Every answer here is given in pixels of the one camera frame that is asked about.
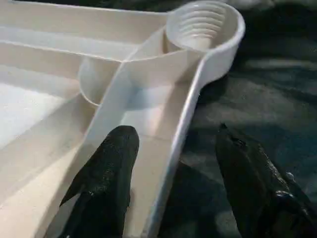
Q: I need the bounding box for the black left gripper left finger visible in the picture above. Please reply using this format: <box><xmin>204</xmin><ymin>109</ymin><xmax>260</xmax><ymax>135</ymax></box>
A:
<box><xmin>58</xmin><ymin>125</ymin><xmax>140</xmax><ymax>238</ymax></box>

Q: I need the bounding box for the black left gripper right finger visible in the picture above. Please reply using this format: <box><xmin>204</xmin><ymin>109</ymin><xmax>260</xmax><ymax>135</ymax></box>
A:
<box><xmin>214</xmin><ymin>122</ymin><xmax>317</xmax><ymax>238</ymax></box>

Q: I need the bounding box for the black plastic mat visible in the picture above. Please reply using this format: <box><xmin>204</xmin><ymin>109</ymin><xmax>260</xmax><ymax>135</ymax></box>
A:
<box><xmin>138</xmin><ymin>0</ymin><xmax>317</xmax><ymax>238</ymax></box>

